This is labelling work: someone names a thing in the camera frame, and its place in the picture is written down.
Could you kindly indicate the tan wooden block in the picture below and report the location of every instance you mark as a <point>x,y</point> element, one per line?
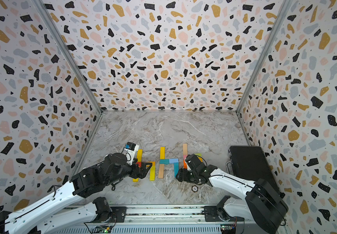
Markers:
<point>161,171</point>

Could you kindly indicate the teal short block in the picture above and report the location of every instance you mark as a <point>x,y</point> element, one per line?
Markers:
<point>164,161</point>

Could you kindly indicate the lime yellow block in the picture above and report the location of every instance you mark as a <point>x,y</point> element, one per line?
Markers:
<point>152,171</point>

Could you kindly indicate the aluminium rail frame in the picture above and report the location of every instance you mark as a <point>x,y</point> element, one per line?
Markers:
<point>146,219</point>

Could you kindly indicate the poker chip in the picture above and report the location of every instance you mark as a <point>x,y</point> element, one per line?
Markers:
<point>194,188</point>

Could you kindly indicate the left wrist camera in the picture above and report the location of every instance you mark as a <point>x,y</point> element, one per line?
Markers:
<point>130,150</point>

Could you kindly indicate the green block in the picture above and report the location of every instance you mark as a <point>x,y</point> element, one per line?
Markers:
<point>199,156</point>

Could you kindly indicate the orange block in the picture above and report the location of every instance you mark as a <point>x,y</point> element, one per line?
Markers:
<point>184,164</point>

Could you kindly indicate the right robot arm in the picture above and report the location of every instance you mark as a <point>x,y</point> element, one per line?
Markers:
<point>256,200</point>

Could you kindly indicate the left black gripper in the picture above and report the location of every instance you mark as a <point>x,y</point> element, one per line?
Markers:
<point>137,174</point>

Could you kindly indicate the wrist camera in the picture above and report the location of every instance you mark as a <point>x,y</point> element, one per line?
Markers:
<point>187,166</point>
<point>130,150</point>

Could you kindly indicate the teal long block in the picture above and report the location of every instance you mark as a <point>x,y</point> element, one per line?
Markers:
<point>176,168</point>

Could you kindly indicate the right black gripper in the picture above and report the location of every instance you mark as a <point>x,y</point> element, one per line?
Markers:
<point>181,176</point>

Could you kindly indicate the black case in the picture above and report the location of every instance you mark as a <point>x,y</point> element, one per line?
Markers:
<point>249,162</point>

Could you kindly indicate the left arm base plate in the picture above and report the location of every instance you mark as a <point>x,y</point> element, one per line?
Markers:
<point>116,214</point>

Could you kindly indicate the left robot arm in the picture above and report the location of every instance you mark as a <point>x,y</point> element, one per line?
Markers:
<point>43,216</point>

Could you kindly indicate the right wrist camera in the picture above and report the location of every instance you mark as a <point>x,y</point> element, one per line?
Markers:
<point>187,166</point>

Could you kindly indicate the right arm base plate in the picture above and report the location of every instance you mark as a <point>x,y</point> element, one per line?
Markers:
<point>212,214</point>

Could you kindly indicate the light blue block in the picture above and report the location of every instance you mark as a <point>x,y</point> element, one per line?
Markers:
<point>172,161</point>

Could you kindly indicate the beige wooden block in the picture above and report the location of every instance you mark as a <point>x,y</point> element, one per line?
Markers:
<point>185,149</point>

